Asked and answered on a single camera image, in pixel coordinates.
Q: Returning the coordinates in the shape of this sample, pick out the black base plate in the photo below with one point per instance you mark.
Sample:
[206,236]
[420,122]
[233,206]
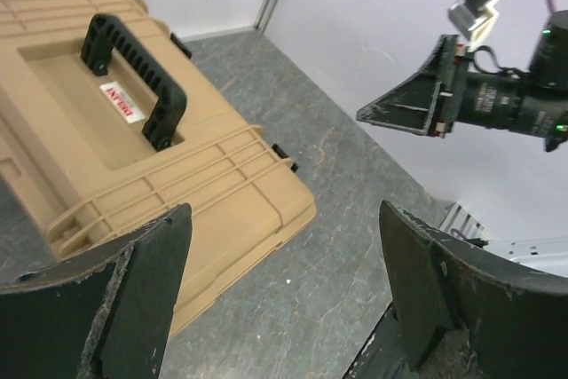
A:
[381,356]

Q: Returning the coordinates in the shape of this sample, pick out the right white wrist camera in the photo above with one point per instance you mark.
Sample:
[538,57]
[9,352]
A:
[474,19]

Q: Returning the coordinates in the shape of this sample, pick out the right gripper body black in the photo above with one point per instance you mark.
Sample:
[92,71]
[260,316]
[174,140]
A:
[463,92]

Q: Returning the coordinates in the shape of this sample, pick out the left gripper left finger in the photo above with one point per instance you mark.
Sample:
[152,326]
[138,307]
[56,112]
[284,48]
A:
[105,313]

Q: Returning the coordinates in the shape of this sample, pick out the tan plastic toolbox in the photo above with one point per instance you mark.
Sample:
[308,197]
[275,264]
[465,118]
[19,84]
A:
[106,124]

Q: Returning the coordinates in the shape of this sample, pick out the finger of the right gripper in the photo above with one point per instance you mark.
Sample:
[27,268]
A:
[415,105]

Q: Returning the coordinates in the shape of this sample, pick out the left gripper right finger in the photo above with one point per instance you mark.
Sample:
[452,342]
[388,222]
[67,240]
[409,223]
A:
[516,316]

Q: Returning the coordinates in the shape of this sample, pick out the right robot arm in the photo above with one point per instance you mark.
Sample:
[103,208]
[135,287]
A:
[542,107]

